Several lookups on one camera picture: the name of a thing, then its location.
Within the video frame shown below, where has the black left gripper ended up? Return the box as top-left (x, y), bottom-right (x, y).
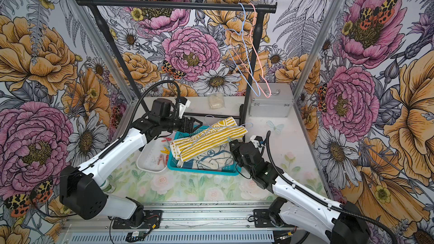
top-left (160, 114), bottom-right (202, 134)

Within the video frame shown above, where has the blue and beige towel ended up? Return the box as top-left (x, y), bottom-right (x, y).
top-left (175, 143), bottom-right (234, 171)

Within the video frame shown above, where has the yellow striped towel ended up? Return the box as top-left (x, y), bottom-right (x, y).
top-left (170, 117), bottom-right (248, 162)

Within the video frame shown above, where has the teal plastic basket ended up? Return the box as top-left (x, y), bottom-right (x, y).
top-left (167, 144), bottom-right (239, 176)

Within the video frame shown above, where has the pink wire hanger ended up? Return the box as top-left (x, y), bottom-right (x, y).
top-left (233, 3), bottom-right (272, 99)

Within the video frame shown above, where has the black clothes rack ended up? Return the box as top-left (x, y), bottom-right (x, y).
top-left (74, 0), bottom-right (278, 126)

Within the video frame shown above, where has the light blue wire hanger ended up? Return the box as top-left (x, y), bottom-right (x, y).
top-left (203, 114), bottom-right (254, 131)

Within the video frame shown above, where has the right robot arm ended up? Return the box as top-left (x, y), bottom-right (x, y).
top-left (229, 137), bottom-right (370, 244)

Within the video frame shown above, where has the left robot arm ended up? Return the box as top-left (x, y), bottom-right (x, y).
top-left (59, 97), bottom-right (202, 227)

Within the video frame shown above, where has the floral table mat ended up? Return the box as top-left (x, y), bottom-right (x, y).
top-left (108, 133), bottom-right (329, 203)

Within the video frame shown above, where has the clear plastic bag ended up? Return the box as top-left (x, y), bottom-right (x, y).
top-left (208, 93), bottom-right (225, 110)

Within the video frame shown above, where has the white plastic tray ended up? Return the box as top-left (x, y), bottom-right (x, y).
top-left (136, 138), bottom-right (170, 174)

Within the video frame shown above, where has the silver aluminium case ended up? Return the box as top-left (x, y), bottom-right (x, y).
top-left (249, 82), bottom-right (294, 117)

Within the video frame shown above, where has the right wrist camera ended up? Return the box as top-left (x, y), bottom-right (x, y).
top-left (250, 136), bottom-right (266, 149)

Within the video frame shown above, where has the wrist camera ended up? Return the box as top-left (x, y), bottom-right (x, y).
top-left (250, 136), bottom-right (266, 149)
top-left (176, 97), bottom-right (191, 119)

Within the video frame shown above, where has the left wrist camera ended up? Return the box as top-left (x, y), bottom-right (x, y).
top-left (176, 97), bottom-right (191, 119)

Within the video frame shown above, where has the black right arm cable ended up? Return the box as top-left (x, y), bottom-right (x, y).
top-left (264, 130), bottom-right (399, 244)

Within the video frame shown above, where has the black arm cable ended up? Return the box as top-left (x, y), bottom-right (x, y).
top-left (30, 80), bottom-right (182, 218)
top-left (264, 130), bottom-right (399, 244)

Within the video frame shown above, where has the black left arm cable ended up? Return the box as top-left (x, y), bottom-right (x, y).
top-left (30, 80), bottom-right (182, 218)

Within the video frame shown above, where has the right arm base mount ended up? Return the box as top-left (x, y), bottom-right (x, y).
top-left (247, 209), bottom-right (295, 229)

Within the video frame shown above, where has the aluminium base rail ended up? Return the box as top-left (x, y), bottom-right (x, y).
top-left (60, 201), bottom-right (357, 244)

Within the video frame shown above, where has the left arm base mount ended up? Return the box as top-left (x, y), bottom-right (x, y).
top-left (112, 210), bottom-right (163, 229)

